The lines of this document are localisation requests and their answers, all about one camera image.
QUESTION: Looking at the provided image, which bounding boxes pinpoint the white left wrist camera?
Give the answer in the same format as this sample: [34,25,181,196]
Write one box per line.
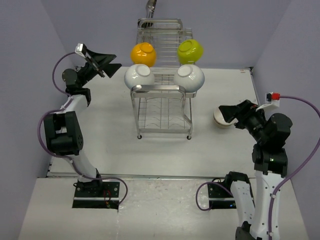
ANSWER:
[74,43,87,58]

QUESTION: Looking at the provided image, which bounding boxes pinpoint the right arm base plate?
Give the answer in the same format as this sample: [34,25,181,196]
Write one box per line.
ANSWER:
[207,174,238,210]

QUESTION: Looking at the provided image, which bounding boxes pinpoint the large white bowl right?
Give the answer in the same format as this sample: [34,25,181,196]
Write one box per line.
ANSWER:
[173,64,205,93]

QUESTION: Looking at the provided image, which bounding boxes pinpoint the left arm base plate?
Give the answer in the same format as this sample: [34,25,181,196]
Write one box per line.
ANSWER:
[72,181,120,210]

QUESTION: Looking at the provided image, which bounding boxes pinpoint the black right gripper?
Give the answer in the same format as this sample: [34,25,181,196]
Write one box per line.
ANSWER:
[219,98,269,143]

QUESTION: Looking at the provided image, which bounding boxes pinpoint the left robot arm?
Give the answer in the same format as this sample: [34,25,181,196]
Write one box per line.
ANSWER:
[38,49,122,197]

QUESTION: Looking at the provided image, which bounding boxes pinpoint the large white bowl left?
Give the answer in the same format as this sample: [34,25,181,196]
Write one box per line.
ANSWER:
[124,64,155,90]

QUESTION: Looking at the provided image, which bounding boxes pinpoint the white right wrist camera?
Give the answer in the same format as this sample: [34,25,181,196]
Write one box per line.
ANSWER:
[255,92,281,112]

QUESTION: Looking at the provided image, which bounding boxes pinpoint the stainless steel dish rack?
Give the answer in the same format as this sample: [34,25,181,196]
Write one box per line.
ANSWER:
[130,18,196,140]

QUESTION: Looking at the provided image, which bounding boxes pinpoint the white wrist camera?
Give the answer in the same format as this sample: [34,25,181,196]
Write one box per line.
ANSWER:
[74,43,87,58]
[255,92,281,112]

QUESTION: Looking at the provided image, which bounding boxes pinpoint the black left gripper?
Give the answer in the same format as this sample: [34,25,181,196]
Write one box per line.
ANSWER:
[77,48,121,87]

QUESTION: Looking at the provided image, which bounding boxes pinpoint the green bowl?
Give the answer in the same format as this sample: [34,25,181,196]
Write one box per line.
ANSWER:
[177,39,204,65]

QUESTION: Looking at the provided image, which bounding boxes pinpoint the orange bowl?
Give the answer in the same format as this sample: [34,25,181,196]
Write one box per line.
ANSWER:
[130,42,157,68]

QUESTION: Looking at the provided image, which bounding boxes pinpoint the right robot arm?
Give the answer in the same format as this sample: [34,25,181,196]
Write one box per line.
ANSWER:
[218,100,293,240]

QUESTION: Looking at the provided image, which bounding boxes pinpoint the large white bowl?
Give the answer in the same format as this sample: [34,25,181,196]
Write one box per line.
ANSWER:
[173,64,205,93]
[124,64,155,90]

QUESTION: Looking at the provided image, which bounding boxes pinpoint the small white bowl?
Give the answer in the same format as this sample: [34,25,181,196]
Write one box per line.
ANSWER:
[213,107,235,124]

